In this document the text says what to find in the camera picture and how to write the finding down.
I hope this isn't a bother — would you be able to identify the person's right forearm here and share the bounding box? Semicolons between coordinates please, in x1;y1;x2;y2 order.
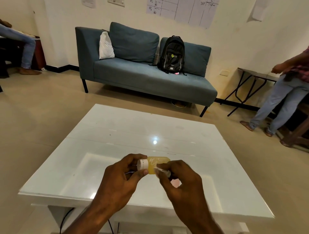
174;205;225;234

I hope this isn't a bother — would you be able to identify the black backpack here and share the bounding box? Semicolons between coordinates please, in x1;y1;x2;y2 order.
149;36;187;76

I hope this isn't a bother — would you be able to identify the curled white wall paper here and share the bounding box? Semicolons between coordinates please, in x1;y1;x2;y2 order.
247;0;272;23

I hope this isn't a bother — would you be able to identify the white pillow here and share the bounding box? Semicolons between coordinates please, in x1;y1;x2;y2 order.
99;31;115;60

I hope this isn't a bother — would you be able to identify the person's right hand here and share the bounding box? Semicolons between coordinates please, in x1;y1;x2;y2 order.
156;160;209;218

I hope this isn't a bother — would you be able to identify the person's left forearm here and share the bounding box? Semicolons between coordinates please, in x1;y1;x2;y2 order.
62;203;126;234

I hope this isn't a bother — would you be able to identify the white glossy coffee table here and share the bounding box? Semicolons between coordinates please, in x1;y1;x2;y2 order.
18;104;275;234

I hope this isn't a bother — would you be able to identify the dark folding table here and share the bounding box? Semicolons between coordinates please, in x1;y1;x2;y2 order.
220;67;280;117

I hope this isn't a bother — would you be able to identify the large white wall chart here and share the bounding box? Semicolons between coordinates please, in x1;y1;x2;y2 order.
146;0;220;30

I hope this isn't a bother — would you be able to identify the black cable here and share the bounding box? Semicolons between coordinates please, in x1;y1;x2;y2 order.
59;208;76;234

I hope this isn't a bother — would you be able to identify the large blue-grey back cushion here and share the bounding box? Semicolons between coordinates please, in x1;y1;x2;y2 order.
109;22;160;64

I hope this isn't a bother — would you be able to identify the blue-grey fabric sofa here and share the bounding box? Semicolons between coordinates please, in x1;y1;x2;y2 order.
75;22;218;117

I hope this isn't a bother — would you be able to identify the small yellow bottle white cap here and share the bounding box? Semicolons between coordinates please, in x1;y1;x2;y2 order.
137;156;171;175

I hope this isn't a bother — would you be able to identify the small blue-grey back cushion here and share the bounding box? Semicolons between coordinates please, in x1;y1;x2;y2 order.
159;37;212;77

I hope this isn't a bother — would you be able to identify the person's left hand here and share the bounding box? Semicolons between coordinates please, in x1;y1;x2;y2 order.
96;154;148;213

